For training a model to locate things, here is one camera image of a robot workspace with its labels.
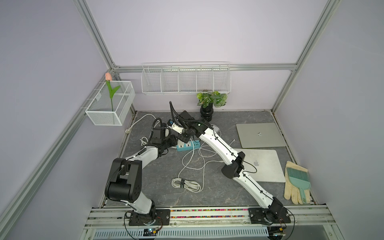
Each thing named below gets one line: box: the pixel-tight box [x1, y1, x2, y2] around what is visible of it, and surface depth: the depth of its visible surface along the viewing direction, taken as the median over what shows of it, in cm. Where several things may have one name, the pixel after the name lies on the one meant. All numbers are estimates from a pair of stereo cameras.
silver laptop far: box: [236, 122, 286, 149], surface depth 111 cm
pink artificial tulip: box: [105, 72, 121, 112], surface depth 85 cm
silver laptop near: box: [233, 148, 286, 183], surface depth 93 cm
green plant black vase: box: [197, 91, 228, 122], surface depth 96 cm
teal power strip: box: [176, 139, 201, 152], surface depth 99 cm
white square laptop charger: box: [210, 124, 221, 133], surface depth 111 cm
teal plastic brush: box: [286, 167, 311, 204], surface depth 86 cm
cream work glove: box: [283, 161, 311, 205], surface depth 82 cm
